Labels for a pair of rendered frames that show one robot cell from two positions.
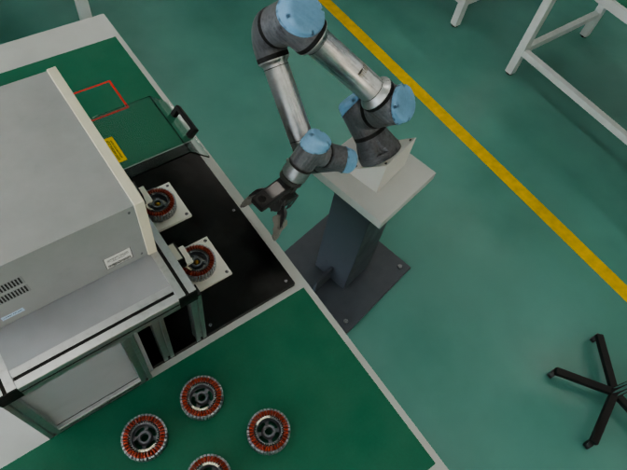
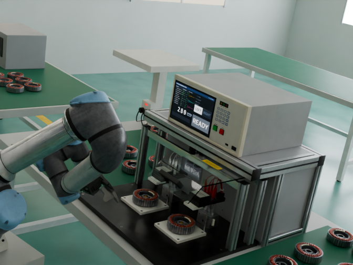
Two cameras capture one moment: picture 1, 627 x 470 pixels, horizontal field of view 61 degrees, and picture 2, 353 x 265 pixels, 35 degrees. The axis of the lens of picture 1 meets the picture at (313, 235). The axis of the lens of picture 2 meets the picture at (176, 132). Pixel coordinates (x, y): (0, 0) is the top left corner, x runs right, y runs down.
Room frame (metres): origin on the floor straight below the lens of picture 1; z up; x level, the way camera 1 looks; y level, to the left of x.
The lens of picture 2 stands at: (2.84, 0.58, 1.86)
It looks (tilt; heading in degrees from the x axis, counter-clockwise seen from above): 19 degrees down; 185
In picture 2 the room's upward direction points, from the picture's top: 9 degrees clockwise
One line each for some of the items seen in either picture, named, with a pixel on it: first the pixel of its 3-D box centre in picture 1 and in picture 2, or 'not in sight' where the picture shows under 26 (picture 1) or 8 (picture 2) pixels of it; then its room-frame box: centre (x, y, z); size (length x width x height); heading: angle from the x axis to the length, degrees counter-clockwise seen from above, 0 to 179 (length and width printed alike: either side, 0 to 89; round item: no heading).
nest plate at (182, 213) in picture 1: (159, 209); (180, 229); (0.87, 0.49, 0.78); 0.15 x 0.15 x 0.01; 47
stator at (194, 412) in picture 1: (202, 397); (133, 166); (0.34, 0.19, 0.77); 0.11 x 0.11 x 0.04
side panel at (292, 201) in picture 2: not in sight; (290, 204); (0.72, 0.92, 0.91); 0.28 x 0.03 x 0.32; 137
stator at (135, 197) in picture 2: (196, 262); (145, 197); (0.71, 0.32, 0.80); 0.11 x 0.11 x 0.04
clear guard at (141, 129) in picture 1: (135, 144); (201, 175); (0.90, 0.54, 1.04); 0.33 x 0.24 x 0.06; 137
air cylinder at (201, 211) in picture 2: not in sight; (207, 217); (0.77, 0.59, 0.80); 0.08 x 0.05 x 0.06; 47
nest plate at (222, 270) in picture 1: (197, 266); (144, 202); (0.71, 0.32, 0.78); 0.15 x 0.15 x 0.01; 47
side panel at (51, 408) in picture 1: (86, 385); not in sight; (0.27, 0.44, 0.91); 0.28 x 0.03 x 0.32; 137
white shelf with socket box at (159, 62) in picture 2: not in sight; (151, 95); (-0.25, 0.14, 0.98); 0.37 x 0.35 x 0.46; 47
